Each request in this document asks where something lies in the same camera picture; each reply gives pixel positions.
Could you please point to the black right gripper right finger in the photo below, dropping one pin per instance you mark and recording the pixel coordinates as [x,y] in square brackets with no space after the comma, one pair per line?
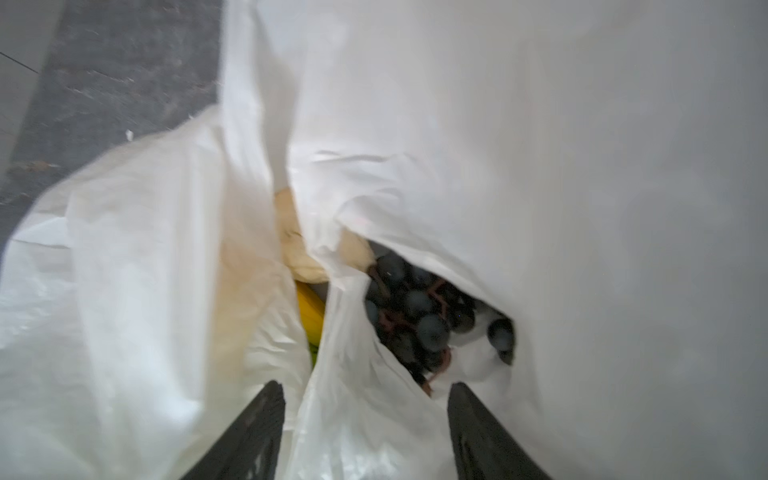
[483,449]

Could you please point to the white plastic bag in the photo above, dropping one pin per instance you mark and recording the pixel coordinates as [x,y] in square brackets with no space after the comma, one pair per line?
[595,170]

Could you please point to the yellow fake fruit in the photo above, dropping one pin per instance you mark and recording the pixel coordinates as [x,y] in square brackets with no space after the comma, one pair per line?
[311,311]

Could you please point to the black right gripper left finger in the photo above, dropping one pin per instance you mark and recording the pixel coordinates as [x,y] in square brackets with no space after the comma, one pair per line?
[249,448]

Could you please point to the beige fake fruit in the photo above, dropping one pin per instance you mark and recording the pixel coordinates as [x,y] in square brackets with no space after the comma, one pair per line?
[354,250]

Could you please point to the dark purple fake grapes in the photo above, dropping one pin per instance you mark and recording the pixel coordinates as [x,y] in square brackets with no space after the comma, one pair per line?
[430,325]

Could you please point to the green fake fruit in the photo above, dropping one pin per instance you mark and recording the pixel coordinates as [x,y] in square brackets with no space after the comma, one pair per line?
[313,353]

